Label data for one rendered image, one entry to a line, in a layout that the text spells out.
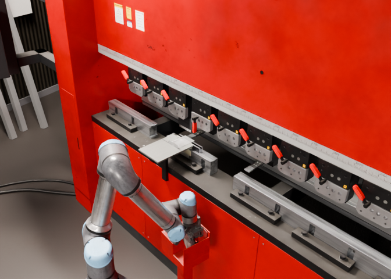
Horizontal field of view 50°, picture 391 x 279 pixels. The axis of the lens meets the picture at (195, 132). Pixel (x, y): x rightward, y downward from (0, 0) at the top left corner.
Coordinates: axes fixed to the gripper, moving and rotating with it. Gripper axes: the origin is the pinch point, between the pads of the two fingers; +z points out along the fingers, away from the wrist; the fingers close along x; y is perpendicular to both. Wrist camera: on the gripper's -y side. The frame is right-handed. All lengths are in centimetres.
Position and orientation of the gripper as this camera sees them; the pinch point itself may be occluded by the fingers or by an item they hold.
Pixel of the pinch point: (188, 250)
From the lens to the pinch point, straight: 219.0
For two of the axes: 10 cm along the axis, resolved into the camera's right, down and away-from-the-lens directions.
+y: 8.0, -3.6, 4.8
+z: 0.5, 8.4, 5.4
